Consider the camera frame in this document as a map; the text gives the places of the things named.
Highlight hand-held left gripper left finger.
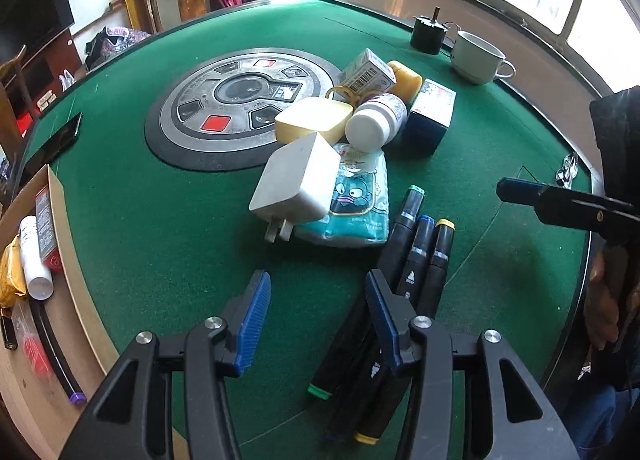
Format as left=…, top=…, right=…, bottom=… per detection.
left=60, top=269, right=272, bottom=460

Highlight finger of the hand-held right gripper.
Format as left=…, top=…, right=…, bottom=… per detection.
left=496, top=177, right=632, bottom=243

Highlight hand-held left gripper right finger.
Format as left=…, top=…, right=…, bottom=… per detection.
left=365, top=269, right=578, bottom=460

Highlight blue-capped black marker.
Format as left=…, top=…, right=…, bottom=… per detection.
left=320, top=214, right=436, bottom=443

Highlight yellow-capped black marker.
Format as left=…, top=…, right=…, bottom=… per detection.
left=352, top=219, right=456, bottom=443

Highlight green-capped black marker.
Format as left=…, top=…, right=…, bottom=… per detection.
left=306, top=185, right=427, bottom=400

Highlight cartoon tissue pack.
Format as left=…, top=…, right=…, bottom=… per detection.
left=295, top=143, right=390, bottom=247

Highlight white charger plug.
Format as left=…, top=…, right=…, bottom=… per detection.
left=248, top=131, right=342, bottom=244

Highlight blue and white medicine box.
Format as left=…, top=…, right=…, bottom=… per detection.
left=400, top=79, right=457, bottom=157

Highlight white pill bottle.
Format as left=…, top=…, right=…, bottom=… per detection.
left=345, top=94, right=408, bottom=148

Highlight purple-capped black marker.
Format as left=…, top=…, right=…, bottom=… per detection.
left=31, top=297, right=87, bottom=407

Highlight cream plastic case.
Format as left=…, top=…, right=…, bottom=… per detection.
left=274, top=97, right=354, bottom=145

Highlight red item plastic bag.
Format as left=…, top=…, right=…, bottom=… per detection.
left=11, top=300, right=55, bottom=391

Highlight small white bottle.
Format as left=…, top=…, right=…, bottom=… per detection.
left=19, top=215, right=54, bottom=299

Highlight grey box with red end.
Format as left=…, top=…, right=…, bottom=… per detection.
left=34, top=185, right=65, bottom=275

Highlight yellow rubber bands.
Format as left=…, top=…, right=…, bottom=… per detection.
left=325, top=85, right=368, bottom=108

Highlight cardboard box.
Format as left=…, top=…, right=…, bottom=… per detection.
left=0, top=164, right=176, bottom=460

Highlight orange snack packet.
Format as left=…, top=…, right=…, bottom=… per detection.
left=0, top=235, right=31, bottom=310

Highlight person's right hand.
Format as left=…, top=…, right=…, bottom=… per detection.
left=584, top=250, right=623, bottom=352

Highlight white cup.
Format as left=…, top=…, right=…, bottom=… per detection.
left=450, top=30, right=516, bottom=86

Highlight black electric motor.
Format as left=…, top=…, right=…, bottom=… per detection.
left=410, top=6, right=446, bottom=55

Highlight person's leg in jeans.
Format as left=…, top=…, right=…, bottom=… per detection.
left=560, top=380, right=640, bottom=460

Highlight round grey table centre panel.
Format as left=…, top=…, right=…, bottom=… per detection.
left=145, top=46, right=343, bottom=172

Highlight small white barcode box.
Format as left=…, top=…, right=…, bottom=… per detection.
left=336, top=48, right=397, bottom=94

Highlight black smartphone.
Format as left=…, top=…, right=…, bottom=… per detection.
left=21, top=112, right=83, bottom=183

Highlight patterned bag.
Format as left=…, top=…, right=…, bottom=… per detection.
left=84, top=25, right=153, bottom=72

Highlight wooden television cabinet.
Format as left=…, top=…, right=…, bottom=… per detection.
left=10, top=30, right=86, bottom=141

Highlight dark wooden armchair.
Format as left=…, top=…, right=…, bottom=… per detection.
left=0, top=45, right=38, bottom=166

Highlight black television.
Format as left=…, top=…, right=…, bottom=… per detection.
left=0, top=0, right=76, bottom=66

